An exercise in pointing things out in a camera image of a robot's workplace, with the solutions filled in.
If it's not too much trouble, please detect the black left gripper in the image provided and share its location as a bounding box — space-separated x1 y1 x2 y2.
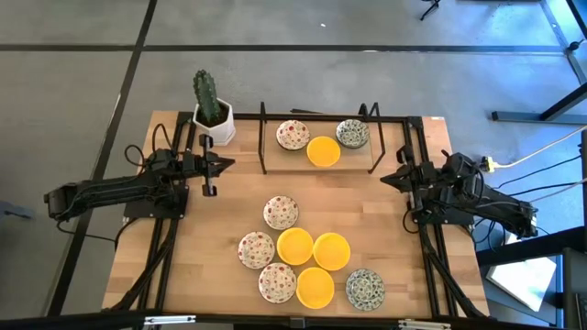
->
182 134 236 198

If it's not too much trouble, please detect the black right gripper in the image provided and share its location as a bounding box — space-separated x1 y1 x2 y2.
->
380 145 436 213

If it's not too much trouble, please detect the green floral bowl teal outside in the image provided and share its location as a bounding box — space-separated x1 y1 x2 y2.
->
345 268 386 313
335 118 371 149

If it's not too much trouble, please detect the red floral bowl green outside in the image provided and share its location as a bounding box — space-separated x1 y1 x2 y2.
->
257 261 298 304
262 194 300 231
237 230 276 270
275 119 312 152

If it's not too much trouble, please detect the yellow plastic mini bowl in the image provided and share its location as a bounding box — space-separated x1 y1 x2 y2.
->
312 232 352 272
295 267 336 310
276 226 316 267
305 135 342 169

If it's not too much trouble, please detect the white faceted plant pot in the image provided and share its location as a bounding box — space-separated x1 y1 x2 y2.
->
192 97 238 147

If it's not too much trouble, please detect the green cactus plant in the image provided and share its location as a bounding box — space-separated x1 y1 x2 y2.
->
192 69 222 126

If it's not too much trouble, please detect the white flat box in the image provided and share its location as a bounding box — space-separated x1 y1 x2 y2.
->
485 232 559 313

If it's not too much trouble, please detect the black side desk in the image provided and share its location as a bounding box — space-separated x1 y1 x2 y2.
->
475 226 587 330

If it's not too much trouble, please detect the grey floor object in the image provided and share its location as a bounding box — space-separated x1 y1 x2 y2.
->
0 200 37 221

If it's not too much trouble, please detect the black aluminium rig frame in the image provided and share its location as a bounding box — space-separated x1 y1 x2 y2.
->
101 109 491 330

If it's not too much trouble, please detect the black wire wooden shelf rack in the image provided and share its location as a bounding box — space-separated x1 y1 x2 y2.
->
256 99 385 176

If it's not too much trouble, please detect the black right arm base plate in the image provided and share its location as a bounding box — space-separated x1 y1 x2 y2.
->
415 201 474 226

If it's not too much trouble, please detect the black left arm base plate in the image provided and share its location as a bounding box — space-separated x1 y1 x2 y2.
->
123 192 187 220

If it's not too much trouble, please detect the black desk leg frame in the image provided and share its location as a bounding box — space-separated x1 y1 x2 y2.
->
491 0 587 126

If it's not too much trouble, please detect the white floor cable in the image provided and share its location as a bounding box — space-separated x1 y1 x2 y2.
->
493 124 587 169

